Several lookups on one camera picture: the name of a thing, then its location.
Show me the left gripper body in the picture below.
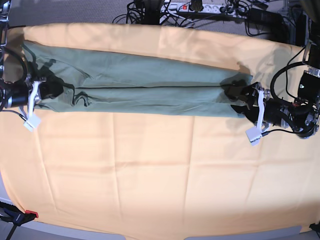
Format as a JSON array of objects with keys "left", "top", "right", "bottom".
[{"left": 239, "top": 82, "right": 267, "bottom": 125}]

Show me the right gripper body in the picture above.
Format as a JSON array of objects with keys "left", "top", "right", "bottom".
[{"left": 24, "top": 76, "right": 47, "bottom": 120}]

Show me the green T-shirt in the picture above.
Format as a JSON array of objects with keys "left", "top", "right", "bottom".
[{"left": 22, "top": 41, "right": 253, "bottom": 118}]

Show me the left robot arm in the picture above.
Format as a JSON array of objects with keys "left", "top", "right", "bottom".
[{"left": 225, "top": 0, "right": 320, "bottom": 146}]

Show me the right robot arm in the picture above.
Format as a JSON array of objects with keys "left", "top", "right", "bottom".
[{"left": 0, "top": 0, "right": 63, "bottom": 122}]

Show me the black power adapter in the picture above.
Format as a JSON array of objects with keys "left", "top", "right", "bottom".
[{"left": 247, "top": 8, "right": 283, "bottom": 27}]

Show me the yellow tablecloth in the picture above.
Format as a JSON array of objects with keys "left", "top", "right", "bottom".
[{"left": 0, "top": 23, "right": 320, "bottom": 240}]

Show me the black box on floor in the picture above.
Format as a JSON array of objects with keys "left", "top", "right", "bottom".
[{"left": 295, "top": 12, "right": 307, "bottom": 47}]

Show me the white power strip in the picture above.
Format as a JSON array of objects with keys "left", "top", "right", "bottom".
[{"left": 161, "top": 1, "right": 226, "bottom": 14}]

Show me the black clamp at right edge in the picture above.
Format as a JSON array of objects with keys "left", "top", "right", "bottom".
[{"left": 309, "top": 222, "right": 320, "bottom": 234}]

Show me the blue and red clamp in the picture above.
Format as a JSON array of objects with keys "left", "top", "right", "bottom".
[{"left": 0, "top": 201, "right": 39, "bottom": 240}]

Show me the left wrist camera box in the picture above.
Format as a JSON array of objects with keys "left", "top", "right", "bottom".
[{"left": 245, "top": 126, "right": 262, "bottom": 146}]

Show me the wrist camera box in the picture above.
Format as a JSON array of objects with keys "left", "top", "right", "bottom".
[
  {"left": 23, "top": 115, "right": 41, "bottom": 132},
  {"left": 245, "top": 126, "right": 262, "bottom": 146}
]

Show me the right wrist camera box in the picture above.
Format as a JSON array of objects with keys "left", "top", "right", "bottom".
[{"left": 23, "top": 115, "right": 41, "bottom": 132}]

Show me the black cable bundle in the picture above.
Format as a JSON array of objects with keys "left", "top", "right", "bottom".
[{"left": 109, "top": 0, "right": 196, "bottom": 28}]

